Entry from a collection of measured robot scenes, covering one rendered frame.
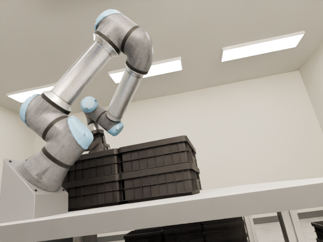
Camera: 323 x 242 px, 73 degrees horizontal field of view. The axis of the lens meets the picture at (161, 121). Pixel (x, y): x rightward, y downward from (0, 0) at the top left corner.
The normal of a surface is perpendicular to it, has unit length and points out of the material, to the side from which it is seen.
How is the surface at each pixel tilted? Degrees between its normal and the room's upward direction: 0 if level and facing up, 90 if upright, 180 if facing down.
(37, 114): 99
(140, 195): 90
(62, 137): 98
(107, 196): 90
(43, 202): 90
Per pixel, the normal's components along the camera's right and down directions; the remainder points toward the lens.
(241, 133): -0.16, -0.29
